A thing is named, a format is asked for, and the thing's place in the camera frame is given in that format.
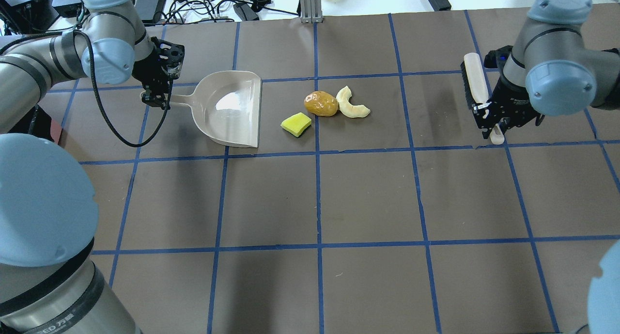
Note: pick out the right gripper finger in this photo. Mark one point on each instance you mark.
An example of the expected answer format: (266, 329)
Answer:
(482, 117)
(508, 121)

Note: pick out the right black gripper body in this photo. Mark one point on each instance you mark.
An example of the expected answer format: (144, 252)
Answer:
(514, 107)

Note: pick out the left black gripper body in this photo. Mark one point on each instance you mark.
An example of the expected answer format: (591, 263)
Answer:
(145, 71)

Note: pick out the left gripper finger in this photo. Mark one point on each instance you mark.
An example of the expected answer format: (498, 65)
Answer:
(156, 93)

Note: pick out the white hand brush black bristles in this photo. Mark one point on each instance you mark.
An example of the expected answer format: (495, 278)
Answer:
(476, 89)

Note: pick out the beige plastic dustpan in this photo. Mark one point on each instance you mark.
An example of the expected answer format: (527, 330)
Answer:
(226, 107)

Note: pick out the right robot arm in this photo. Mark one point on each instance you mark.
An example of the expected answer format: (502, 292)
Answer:
(535, 100)

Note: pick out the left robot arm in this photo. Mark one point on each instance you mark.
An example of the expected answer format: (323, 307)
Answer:
(49, 217)

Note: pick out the black lined trash bin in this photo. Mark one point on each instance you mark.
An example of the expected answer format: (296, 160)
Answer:
(40, 124)

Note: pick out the pale curved fruit peel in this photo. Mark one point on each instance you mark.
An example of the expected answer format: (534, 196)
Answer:
(349, 110)

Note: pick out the yellow green sponge piece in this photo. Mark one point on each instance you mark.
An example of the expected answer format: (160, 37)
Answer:
(296, 124)

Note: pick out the brown potato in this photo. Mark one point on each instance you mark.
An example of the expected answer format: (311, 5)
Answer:
(321, 104)

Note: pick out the aluminium frame post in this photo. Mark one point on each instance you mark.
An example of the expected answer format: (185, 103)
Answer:
(311, 11)

